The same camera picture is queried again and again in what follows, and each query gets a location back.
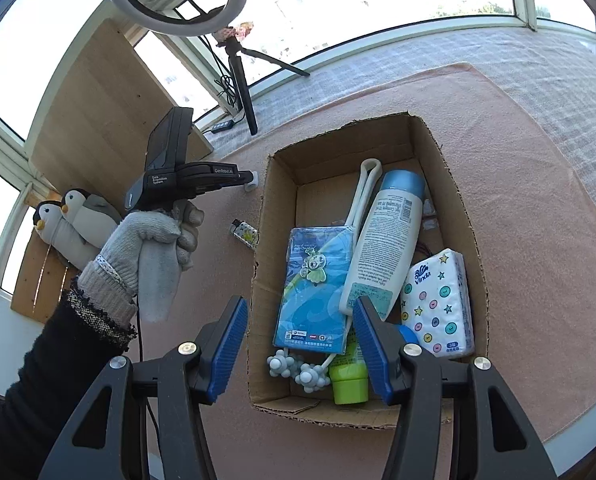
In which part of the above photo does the small white eraser block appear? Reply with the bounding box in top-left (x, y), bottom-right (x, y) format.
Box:
top-left (243, 171), bottom-right (259, 193)

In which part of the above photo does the patterned lighter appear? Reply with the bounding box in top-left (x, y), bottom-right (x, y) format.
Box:
top-left (229, 219), bottom-right (259, 250)

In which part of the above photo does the green tube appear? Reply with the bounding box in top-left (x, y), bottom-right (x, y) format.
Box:
top-left (328, 328), bottom-right (369, 405)

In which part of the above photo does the white patterned tissue pack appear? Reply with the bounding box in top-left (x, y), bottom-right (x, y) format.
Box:
top-left (401, 248), bottom-right (474, 359)

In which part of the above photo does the white head massager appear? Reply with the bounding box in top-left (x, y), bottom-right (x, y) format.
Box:
top-left (266, 158), bottom-right (383, 393)

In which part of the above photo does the blue wet wipes pack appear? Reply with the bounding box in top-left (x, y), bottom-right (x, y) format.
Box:
top-left (273, 226), bottom-right (353, 354)

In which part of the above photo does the white blue lotion bottle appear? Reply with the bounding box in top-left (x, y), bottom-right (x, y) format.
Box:
top-left (339, 170), bottom-right (425, 321)

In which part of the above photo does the blue round tape measure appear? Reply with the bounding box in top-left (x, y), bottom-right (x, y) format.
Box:
top-left (397, 325), bottom-right (419, 344)

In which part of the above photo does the black sleeved left forearm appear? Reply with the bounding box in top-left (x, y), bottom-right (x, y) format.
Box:
top-left (0, 287), bottom-right (136, 479)

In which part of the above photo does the grey gloved left hand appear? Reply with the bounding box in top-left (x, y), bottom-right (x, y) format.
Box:
top-left (78, 200), bottom-right (205, 326)

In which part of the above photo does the black power strip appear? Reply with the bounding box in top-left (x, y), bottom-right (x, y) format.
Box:
top-left (210, 119), bottom-right (236, 133)

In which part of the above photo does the right penguin plush toy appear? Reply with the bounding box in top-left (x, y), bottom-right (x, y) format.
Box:
top-left (60, 188), bottom-right (122, 248)

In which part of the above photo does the penguin plush toy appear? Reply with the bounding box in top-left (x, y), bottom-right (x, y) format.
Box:
top-left (60, 188), bottom-right (122, 248)
top-left (33, 200), bottom-right (100, 271)

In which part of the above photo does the large wooden board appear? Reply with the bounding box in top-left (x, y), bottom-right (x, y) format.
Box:
top-left (27, 16), bottom-right (215, 216)

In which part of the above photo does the left penguin plush toy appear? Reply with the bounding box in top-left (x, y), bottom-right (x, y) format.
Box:
top-left (33, 200), bottom-right (100, 271)

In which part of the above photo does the cardboard box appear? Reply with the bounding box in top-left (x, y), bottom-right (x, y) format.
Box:
top-left (248, 113), bottom-right (490, 429)

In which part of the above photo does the black tripod stand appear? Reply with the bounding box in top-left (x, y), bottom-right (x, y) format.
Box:
top-left (212, 27), bottom-right (310, 136)

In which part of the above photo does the small wooden side board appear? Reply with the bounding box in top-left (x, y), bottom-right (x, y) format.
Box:
top-left (10, 232), bottom-right (78, 324)

